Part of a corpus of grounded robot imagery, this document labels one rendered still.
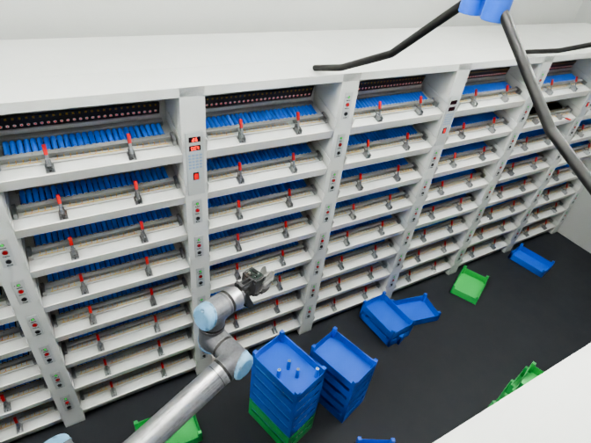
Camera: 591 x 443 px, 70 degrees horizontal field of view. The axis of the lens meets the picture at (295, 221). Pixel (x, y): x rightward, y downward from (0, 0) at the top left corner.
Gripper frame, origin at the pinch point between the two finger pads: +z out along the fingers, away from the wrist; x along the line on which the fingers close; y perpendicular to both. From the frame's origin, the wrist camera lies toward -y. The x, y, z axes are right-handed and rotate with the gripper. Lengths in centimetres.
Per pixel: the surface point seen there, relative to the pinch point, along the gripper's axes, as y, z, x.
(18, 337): -45, -69, 75
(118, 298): -39, -30, 63
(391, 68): 70, 79, 9
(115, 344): -63, -36, 59
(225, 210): 2.6, 15.2, 42.0
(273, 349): -60, 15, 1
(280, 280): -51, 47, 26
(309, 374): -60, 16, -20
